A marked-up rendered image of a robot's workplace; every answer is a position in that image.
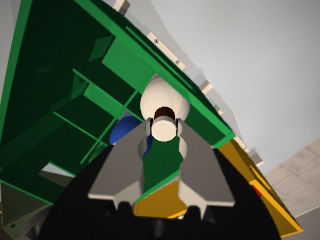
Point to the white bottle with grey label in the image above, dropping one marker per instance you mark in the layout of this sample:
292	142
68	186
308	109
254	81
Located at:
164	104

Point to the blue bottle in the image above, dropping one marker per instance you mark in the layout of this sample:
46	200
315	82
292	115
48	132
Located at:
126	123

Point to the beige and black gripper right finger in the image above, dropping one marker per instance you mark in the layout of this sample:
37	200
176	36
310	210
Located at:
210	181

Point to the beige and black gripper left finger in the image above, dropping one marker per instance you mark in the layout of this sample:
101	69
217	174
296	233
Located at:
114	175

